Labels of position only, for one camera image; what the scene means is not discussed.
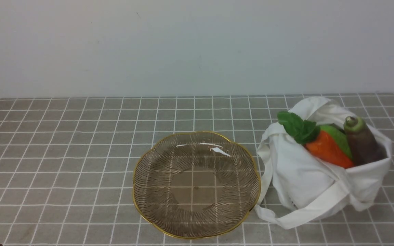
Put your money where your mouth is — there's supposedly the orange carrot with leaves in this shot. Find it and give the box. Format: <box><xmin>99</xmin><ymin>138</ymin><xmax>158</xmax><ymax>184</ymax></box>
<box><xmin>277</xmin><ymin>111</ymin><xmax>355</xmax><ymax>169</ymax></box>

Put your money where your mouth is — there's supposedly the gold-rimmed glass plate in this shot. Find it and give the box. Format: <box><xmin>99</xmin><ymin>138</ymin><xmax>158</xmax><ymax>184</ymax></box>
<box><xmin>132</xmin><ymin>131</ymin><xmax>262</xmax><ymax>240</ymax></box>

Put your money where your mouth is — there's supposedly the white cloth bag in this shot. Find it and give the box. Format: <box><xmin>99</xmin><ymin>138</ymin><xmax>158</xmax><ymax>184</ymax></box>
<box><xmin>254</xmin><ymin>96</ymin><xmax>393</xmax><ymax>230</ymax></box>

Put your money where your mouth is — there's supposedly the green cucumber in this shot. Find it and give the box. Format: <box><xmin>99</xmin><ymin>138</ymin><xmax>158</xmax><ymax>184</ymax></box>
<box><xmin>319</xmin><ymin>124</ymin><xmax>352</xmax><ymax>160</ymax></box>

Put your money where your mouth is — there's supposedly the purple eggplant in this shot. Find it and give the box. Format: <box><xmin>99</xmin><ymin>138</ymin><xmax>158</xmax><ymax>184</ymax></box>
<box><xmin>343</xmin><ymin>116</ymin><xmax>386</xmax><ymax>166</ymax></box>

